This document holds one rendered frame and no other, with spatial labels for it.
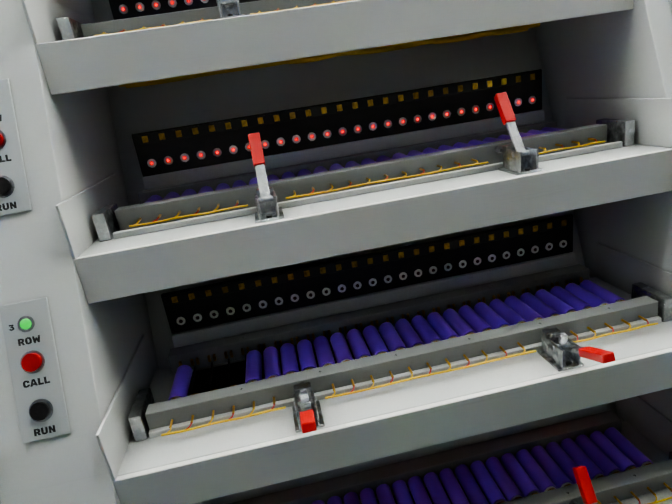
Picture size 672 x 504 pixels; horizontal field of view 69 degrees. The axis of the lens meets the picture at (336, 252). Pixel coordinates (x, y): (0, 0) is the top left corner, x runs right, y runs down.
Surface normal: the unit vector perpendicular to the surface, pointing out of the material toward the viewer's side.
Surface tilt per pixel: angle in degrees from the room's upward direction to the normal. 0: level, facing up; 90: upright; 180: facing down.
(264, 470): 111
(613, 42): 90
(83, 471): 90
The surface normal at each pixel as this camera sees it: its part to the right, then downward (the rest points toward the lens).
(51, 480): 0.10, -0.06
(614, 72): -0.98, 0.19
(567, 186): 0.16, 0.29
